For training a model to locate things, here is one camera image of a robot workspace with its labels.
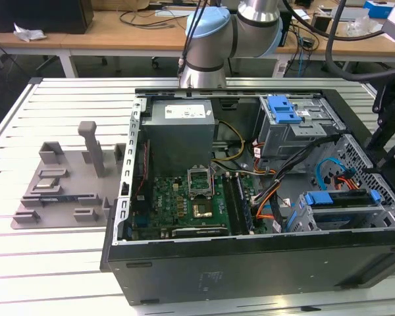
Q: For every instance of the CPU socket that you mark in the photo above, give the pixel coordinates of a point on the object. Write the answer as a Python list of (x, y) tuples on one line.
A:
[(202, 210)]

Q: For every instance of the grey power supply unit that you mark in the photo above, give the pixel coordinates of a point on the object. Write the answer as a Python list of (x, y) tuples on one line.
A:
[(177, 141)]

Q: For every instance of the black graphics card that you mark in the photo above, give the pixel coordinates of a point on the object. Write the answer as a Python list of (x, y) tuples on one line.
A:
[(200, 232)]

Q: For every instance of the flat grey box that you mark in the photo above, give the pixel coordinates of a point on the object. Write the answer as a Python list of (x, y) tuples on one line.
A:
[(355, 13)]

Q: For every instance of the crumpled white paper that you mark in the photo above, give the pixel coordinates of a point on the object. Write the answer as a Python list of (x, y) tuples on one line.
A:
[(28, 33)]

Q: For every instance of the black RAM slot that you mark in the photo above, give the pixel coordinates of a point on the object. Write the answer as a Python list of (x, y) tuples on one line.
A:
[(231, 204)]

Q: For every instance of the black PC case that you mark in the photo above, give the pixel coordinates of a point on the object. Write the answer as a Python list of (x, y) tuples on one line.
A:
[(217, 273)]

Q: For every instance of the green motherboard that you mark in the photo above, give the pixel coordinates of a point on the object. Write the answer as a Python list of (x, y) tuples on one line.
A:
[(174, 204)]

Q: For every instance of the metal disk bay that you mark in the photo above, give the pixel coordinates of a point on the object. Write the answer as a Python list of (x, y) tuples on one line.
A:
[(303, 224)]

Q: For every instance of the metal drive cage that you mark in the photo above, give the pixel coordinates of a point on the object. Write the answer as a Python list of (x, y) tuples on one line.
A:
[(283, 138)]

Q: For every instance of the silver CPU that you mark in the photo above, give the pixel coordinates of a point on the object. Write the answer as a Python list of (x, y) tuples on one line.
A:
[(46, 183)]

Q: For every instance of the RAM stick on rack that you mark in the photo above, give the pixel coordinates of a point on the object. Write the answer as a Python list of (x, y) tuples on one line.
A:
[(61, 199)]

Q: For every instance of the large black box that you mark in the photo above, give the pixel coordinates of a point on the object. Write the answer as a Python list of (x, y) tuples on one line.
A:
[(36, 14)]

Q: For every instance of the white keyboard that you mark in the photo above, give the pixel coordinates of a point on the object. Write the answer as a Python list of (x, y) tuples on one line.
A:
[(171, 12)]

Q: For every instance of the hard disk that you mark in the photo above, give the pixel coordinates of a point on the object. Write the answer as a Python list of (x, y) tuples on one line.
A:
[(322, 198)]

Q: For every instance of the installed RAM stick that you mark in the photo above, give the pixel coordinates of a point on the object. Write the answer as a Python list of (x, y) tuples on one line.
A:
[(245, 207)]

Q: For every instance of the blue plastic drive latch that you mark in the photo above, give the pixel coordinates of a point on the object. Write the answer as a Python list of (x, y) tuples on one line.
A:
[(281, 110)]

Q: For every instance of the clear plastic bag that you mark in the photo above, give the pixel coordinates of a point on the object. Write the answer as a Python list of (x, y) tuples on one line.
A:
[(360, 26)]

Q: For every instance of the grey parts rack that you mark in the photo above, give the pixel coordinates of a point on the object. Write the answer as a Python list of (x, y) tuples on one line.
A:
[(69, 210)]

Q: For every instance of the wooden desk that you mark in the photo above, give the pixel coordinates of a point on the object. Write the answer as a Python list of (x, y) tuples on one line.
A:
[(118, 36)]

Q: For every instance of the blue cardboard box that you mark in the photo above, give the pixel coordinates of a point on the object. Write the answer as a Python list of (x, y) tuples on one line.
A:
[(378, 8)]

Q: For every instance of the locking lever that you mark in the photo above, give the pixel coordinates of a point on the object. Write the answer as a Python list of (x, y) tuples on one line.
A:
[(212, 181)]

